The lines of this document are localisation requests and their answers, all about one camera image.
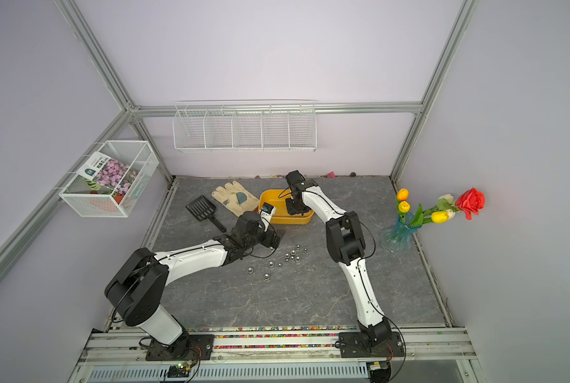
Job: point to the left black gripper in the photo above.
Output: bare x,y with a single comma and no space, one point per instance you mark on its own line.
268,241

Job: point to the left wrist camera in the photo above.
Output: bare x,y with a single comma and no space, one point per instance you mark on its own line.
266,213

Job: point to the aluminium frame rail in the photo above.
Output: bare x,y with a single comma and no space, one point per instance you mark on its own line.
413,107

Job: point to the black slotted scoop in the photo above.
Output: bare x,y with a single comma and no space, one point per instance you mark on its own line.
201,208

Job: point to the blue glass vase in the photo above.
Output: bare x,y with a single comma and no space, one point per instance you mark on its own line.
399,237

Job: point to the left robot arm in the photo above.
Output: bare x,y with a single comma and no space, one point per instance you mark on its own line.
137,288

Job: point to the orange artificial tulip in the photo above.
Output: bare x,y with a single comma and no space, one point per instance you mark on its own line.
402,194

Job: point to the purple flower seed packet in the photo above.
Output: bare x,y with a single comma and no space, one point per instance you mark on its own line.
106,174

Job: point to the white wire wall shelf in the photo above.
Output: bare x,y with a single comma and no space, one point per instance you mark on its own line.
245,132

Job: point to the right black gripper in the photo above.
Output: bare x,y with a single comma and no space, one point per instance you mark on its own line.
292,208

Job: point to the white wire basket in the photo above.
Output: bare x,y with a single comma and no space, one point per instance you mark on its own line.
136,153

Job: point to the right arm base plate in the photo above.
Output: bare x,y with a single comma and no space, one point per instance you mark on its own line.
357,345

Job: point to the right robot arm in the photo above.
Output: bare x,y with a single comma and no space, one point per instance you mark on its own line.
346,246

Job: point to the yellow white artificial tulip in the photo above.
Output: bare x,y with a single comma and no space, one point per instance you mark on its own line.
442,216

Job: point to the red artificial rose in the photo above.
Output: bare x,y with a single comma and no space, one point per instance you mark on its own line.
471,202

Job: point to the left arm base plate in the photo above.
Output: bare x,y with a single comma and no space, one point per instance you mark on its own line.
186,347

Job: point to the yellow plastic storage box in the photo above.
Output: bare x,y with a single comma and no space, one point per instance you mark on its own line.
277,199

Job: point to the beige work glove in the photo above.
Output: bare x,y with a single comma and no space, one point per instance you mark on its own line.
235,198

